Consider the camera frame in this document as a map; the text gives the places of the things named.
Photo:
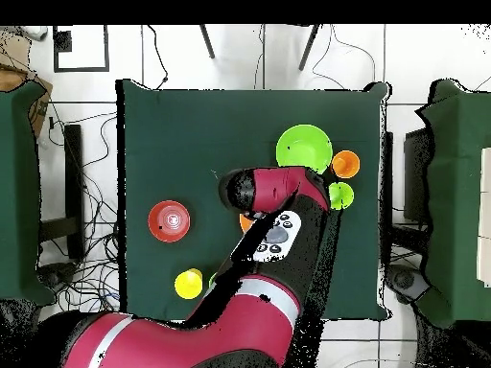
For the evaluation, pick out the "large orange bowl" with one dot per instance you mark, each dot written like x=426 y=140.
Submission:
x=244 y=222

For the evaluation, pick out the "red bowl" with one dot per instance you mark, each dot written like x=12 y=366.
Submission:
x=169 y=221

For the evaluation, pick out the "large green bowl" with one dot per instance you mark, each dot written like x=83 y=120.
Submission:
x=304 y=147

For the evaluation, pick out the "lime green cup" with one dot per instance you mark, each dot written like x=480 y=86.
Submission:
x=341 y=195

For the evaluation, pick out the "yellow cup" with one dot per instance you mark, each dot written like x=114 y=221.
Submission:
x=188 y=285

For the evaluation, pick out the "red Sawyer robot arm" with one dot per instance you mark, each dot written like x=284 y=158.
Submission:
x=230 y=333

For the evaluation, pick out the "dark green tablecloth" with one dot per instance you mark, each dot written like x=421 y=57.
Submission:
x=172 y=134

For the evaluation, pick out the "orange cup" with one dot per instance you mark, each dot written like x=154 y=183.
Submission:
x=345 y=165

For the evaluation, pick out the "black floor stand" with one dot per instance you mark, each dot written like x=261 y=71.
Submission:
x=73 y=172
x=388 y=172

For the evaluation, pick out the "dark tripod leg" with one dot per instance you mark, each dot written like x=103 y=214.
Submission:
x=207 y=42
x=309 y=48

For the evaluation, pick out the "black box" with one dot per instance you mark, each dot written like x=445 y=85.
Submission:
x=416 y=176

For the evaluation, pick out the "grey black device base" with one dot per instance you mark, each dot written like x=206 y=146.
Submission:
x=404 y=280
x=57 y=274

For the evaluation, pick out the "green cloth side table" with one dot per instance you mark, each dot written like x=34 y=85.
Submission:
x=19 y=191
x=456 y=230

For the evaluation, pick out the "cardboard box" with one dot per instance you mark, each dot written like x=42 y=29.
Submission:
x=40 y=111

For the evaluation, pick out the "black square frame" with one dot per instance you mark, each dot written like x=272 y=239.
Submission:
x=80 y=69

